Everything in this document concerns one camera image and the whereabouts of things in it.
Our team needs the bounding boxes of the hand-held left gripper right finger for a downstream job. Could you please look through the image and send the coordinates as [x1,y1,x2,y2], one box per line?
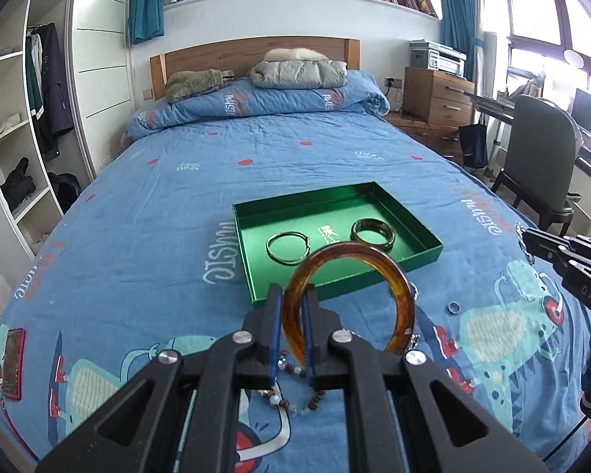
[300,292,550,473]

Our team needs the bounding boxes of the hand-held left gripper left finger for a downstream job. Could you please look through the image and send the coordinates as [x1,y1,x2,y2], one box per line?
[37,283,284,473]

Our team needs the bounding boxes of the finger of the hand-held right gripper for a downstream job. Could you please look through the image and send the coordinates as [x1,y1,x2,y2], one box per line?
[521,227,591,269]

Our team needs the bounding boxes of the beaded bracelet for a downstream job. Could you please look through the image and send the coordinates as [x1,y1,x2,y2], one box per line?
[257,349,327,413]

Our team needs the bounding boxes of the large amber bangle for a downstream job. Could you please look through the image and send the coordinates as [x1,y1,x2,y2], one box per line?
[282,243,417,366]

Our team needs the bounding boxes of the green tray box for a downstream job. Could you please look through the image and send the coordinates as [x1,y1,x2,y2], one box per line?
[232,181,445,305]

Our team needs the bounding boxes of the thin gold metal bangle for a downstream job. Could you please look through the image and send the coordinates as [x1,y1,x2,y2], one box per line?
[266,233,309,265]

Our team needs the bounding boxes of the grey chair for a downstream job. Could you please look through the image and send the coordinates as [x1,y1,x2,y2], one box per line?
[490,95,583,237]

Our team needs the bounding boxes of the dark wide bangle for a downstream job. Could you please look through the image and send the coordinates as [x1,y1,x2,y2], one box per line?
[349,218,396,252]

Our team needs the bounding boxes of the black bag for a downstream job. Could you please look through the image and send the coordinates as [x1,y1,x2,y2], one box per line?
[458,121,488,168]

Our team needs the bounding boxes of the blue printed bedsheet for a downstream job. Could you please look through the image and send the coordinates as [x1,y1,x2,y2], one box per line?
[0,118,591,464]

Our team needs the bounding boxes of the computer monitor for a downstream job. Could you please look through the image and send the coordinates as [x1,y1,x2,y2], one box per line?
[571,88,591,134]

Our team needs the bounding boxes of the low wooden nightstand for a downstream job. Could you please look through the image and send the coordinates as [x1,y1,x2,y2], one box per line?
[384,111,464,158]

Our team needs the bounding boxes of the wooden drawer cabinet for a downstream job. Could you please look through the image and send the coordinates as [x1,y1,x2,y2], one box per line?
[403,66,476,126]

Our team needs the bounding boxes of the white printer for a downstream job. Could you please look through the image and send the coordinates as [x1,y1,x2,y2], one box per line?
[410,40,468,77]

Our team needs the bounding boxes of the folded blue quilt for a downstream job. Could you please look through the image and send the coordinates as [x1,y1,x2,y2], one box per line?
[123,70,391,141]

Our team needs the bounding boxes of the teal curtain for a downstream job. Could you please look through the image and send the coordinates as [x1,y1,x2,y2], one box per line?
[129,0,167,45]
[436,0,486,82]

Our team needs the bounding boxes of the black backpack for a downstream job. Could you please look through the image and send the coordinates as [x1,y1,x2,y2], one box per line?
[46,172,82,212]

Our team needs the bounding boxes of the grey down jacket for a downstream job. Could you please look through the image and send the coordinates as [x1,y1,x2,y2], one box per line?
[249,58,349,90]

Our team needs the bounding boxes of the grey plush garment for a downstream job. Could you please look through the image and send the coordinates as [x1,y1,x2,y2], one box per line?
[165,69,236,103]

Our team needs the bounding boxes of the red phone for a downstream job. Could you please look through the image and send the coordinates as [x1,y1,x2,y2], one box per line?
[0,328,26,400]

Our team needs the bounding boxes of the white fur collar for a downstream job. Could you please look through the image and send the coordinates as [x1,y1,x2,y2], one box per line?
[265,47,326,62]

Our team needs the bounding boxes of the wooden headboard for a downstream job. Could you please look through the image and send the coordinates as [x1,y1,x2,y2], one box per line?
[149,38,361,102]

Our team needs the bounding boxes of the black folded clothes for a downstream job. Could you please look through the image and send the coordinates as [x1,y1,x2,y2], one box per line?
[0,158,36,210]

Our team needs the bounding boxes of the white wardrobe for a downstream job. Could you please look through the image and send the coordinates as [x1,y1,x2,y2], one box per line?
[0,0,134,257]

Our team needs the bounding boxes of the hanging dark clothes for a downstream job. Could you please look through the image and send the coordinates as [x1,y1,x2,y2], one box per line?
[26,22,76,161]

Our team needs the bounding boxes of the white folded clothes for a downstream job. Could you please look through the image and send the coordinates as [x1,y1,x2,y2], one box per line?
[0,113,23,139]

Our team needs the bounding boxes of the black cable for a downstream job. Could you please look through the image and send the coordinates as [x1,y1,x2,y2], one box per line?
[544,404,591,461]

